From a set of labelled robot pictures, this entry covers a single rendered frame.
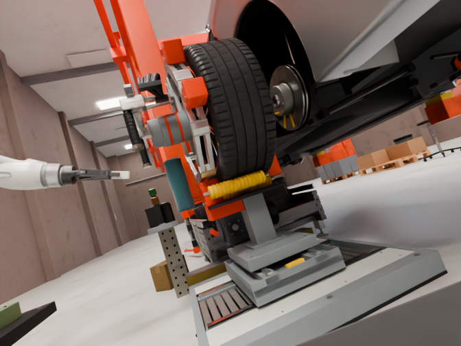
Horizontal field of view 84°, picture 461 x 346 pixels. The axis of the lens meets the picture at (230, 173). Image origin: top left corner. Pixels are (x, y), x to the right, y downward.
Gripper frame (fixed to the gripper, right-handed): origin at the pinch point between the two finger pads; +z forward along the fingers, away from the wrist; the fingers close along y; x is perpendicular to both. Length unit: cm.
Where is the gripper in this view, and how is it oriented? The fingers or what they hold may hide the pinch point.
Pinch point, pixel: (120, 175)
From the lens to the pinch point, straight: 113.4
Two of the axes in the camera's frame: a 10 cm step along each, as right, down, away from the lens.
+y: -2.8, 2.0, 9.4
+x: 0.6, 9.8, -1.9
